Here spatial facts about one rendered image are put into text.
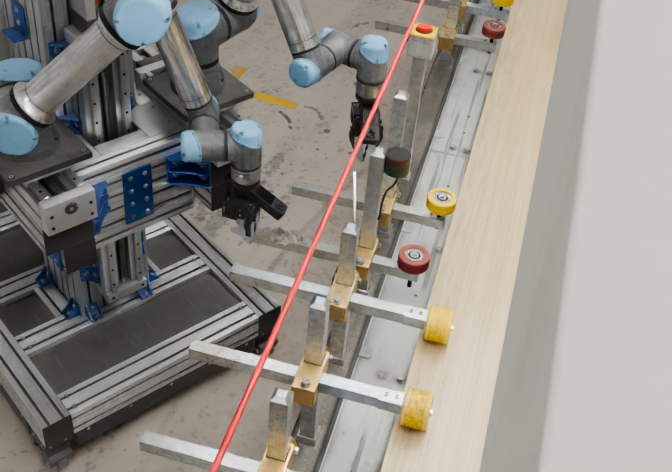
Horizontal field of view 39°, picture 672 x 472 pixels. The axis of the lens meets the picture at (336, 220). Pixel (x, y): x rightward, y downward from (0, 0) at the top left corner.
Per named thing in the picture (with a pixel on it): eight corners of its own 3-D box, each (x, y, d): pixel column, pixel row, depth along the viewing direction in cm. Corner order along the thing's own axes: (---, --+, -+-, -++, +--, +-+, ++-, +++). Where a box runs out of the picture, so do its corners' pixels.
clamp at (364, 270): (347, 278, 242) (348, 263, 239) (360, 244, 252) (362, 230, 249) (368, 283, 241) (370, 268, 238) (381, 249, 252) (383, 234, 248)
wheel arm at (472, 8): (389, 0, 362) (390, -11, 359) (391, -4, 364) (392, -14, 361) (503, 22, 355) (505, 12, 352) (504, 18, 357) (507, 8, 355)
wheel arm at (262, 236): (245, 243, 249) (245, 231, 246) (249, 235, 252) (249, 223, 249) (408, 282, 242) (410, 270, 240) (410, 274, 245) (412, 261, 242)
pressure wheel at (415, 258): (390, 292, 243) (395, 259, 235) (397, 272, 249) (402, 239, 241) (421, 300, 242) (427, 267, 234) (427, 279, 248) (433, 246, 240)
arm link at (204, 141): (181, 141, 237) (226, 141, 238) (181, 169, 228) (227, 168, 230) (180, 115, 232) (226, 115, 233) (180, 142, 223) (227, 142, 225)
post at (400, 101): (375, 236, 274) (393, 94, 243) (377, 228, 277) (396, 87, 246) (386, 238, 274) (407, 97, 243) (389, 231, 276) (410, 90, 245)
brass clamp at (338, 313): (320, 318, 217) (321, 302, 214) (336, 279, 227) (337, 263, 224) (346, 324, 216) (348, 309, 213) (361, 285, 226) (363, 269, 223)
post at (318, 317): (297, 450, 221) (309, 304, 190) (302, 438, 223) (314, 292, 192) (312, 454, 220) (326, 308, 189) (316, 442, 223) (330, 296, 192)
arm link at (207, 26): (165, 55, 257) (163, 9, 248) (197, 36, 266) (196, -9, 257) (200, 70, 252) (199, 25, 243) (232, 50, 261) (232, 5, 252)
